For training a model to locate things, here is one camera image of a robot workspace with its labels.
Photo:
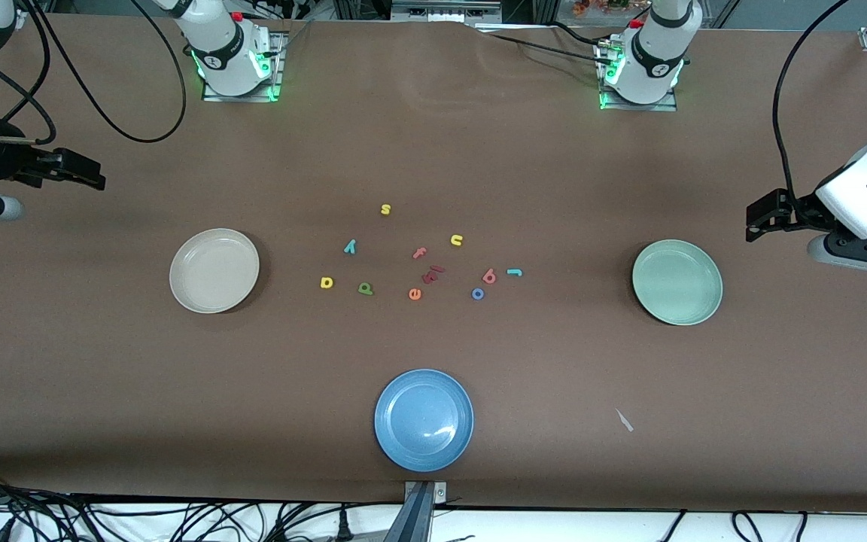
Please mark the teal letter y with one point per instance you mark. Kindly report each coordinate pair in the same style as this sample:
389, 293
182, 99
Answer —
350, 246

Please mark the pink letter g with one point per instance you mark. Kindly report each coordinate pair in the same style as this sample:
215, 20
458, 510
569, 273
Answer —
489, 276

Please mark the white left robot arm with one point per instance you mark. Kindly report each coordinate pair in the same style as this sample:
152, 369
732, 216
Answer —
652, 60

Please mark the green plate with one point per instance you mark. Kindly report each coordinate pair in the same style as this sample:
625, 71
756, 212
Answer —
677, 282

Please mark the beige brown plate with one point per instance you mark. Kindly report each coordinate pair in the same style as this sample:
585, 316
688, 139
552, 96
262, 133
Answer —
214, 271

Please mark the brown table cover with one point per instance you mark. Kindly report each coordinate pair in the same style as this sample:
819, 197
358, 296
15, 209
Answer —
102, 376

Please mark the white tape scrap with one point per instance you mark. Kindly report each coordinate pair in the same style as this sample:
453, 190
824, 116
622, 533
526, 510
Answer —
624, 420

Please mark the orange flowers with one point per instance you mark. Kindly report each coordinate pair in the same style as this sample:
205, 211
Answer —
606, 6

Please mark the green letter p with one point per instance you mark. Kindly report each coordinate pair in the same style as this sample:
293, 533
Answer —
365, 288

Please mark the blue plate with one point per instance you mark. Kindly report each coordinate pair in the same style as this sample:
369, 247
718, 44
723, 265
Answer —
424, 420

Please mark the black power plug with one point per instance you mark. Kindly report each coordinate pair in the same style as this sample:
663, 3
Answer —
343, 527

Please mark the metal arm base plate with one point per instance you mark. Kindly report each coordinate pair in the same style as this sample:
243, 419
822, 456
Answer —
667, 106
280, 75

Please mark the aluminium frame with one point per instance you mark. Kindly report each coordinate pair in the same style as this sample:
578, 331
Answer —
441, 11

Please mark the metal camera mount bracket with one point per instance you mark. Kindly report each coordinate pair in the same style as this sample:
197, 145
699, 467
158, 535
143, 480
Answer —
422, 519

